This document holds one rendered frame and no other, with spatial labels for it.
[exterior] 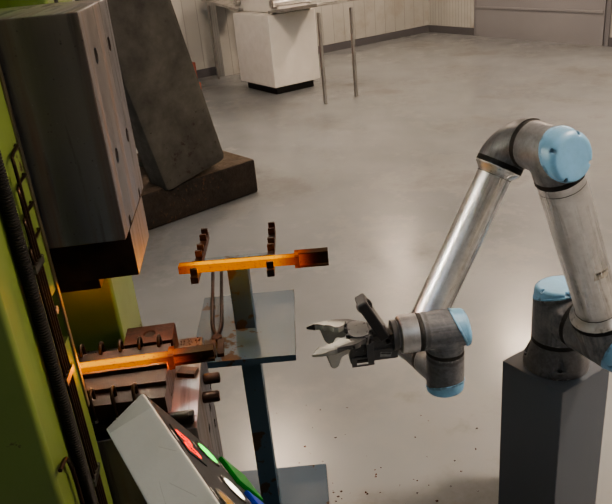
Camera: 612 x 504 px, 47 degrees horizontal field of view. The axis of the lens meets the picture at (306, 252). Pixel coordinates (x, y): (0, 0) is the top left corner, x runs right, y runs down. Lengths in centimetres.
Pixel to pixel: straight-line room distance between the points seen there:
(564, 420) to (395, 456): 82
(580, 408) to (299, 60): 748
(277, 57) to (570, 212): 754
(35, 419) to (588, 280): 130
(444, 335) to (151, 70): 363
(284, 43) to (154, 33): 433
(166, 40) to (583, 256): 368
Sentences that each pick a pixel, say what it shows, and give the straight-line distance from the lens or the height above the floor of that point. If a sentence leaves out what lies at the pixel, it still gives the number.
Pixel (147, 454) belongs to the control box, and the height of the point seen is 118.
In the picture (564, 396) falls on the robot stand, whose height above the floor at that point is 58.
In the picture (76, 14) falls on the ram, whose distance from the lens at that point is 124.
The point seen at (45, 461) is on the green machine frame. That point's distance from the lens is 127.
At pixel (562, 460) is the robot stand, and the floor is 34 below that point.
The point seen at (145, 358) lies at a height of 101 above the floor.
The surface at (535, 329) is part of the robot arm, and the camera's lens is 218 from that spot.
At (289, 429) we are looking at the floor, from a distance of 298.
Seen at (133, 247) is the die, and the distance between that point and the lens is 139.
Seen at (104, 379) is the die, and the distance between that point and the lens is 164.
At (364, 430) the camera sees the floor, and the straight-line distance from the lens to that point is 294.
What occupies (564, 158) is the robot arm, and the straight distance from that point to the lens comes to 164.
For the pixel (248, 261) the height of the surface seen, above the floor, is 104.
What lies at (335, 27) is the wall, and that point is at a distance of 1223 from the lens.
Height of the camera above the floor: 185
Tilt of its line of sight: 24 degrees down
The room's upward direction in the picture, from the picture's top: 6 degrees counter-clockwise
